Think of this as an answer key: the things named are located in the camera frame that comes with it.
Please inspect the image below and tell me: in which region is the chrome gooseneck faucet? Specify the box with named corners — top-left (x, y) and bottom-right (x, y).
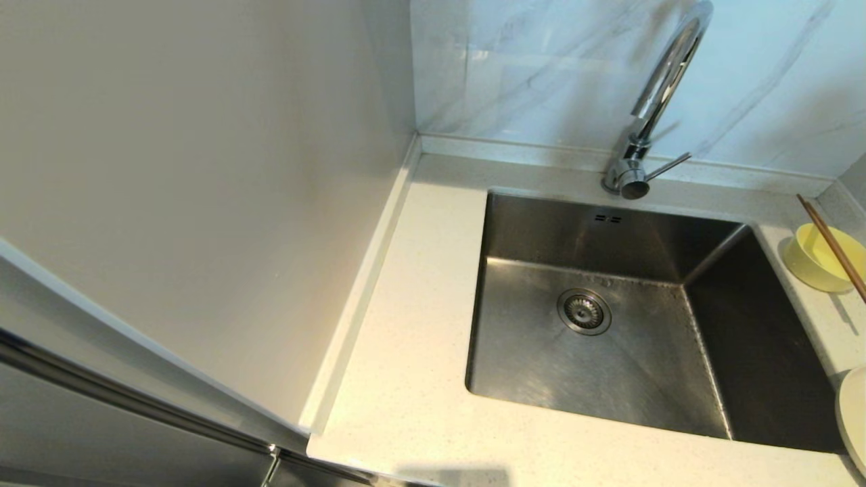
top-left (602, 0), bottom-right (714, 200)

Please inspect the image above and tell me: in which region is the white plate edge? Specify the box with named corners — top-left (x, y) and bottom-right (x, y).
top-left (836, 365), bottom-right (866, 478)

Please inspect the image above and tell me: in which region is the stainless steel sink basin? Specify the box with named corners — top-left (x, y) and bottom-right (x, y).
top-left (464, 189), bottom-right (846, 455)

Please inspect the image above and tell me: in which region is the round metal drain strainer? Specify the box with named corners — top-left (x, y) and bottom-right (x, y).
top-left (557, 288), bottom-right (613, 336)

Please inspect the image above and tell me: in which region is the white appliance side panel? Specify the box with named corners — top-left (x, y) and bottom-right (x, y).
top-left (0, 0), bottom-right (421, 454)

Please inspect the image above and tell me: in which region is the yellow bowl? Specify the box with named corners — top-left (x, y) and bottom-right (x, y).
top-left (783, 223), bottom-right (866, 294)

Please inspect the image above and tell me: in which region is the stainless steel appliance door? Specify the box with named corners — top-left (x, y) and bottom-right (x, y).
top-left (0, 328), bottom-right (407, 487)

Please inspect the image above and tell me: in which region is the chrome appliance handle rail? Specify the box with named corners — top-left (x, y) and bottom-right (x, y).
top-left (0, 330), bottom-right (279, 457)

